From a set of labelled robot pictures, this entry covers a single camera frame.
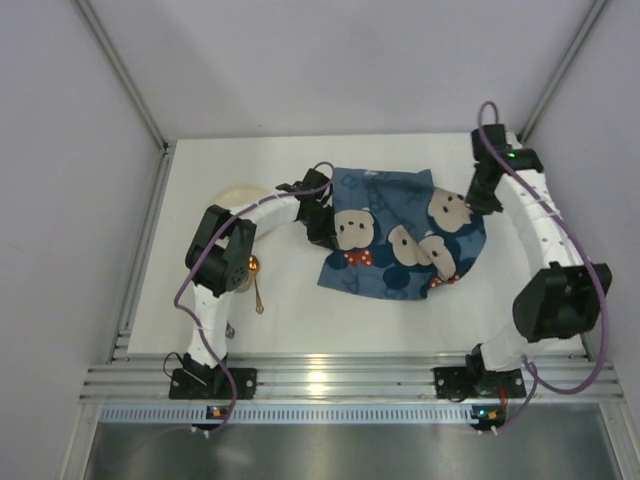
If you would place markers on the blue cartoon mouse placemat cloth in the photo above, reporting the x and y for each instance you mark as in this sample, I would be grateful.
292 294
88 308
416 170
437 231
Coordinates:
398 235

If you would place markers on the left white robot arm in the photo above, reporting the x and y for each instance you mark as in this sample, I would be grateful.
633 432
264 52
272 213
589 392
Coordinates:
218 261

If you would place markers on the right aluminium frame post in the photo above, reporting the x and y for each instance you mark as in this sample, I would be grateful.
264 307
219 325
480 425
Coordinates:
577 43

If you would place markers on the left aluminium frame post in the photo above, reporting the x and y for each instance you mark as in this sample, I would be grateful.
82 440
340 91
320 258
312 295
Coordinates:
98 32

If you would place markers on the cream round plate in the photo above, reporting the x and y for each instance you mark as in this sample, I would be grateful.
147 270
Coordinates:
238 195

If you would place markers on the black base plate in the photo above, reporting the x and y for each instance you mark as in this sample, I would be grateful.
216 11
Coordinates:
186 385
457 383

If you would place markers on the aluminium mounting rail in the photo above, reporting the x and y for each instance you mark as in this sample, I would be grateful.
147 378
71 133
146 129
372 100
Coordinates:
319 378

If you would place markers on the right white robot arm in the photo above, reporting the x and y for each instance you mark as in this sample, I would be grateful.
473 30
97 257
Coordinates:
565 295

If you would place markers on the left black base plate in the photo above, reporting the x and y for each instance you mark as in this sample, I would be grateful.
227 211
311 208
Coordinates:
186 385

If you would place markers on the slotted grey cable duct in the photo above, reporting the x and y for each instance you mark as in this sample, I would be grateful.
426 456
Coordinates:
302 414

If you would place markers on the aluminium frame post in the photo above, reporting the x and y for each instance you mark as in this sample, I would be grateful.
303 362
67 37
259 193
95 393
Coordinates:
98 32
577 43

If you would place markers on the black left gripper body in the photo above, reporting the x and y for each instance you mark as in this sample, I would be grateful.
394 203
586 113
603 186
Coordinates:
323 226

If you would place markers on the small glass cup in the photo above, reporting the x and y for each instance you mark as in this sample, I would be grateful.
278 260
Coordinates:
244 285

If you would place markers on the gold spoon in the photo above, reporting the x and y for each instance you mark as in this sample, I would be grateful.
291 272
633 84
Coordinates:
254 268

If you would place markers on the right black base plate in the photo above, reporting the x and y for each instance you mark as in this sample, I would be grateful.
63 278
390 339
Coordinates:
457 383

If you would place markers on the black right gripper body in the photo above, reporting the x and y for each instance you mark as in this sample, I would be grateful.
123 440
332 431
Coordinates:
482 198

